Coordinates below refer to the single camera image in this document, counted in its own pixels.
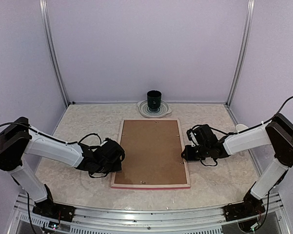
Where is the aluminium front rail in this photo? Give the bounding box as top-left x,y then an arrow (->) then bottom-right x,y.
14,192 -> 287,234

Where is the left aluminium corner post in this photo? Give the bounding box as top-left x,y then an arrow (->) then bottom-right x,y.
39,0 -> 70,108

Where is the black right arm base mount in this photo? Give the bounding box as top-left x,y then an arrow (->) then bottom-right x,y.
223,202 -> 266,222

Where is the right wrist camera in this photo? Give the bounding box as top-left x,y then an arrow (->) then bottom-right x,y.
186,129 -> 198,145

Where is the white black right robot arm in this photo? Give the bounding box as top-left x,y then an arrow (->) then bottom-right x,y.
181,113 -> 293,216

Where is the pink wooden picture frame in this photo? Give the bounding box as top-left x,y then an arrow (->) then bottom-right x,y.
110,118 -> 192,190

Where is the striped ceramic plate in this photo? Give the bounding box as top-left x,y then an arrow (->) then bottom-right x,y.
137,100 -> 172,118

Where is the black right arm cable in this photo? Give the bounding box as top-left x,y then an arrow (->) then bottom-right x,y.
192,95 -> 293,168

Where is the right aluminium corner post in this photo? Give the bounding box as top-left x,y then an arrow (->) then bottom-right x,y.
225,0 -> 255,108

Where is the light blue paper cup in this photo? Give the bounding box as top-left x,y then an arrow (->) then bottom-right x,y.
235,124 -> 249,133

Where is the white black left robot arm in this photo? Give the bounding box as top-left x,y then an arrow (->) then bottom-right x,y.
0,117 -> 125,217

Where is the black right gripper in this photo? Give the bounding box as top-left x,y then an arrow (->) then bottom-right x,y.
181,144 -> 210,162

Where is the aluminium corner post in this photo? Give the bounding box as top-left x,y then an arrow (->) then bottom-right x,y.
225,0 -> 255,108
39,0 -> 70,108

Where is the dark green cup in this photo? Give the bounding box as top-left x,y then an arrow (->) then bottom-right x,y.
147,90 -> 162,110

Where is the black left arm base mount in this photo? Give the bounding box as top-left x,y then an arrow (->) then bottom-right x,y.
33,203 -> 76,222

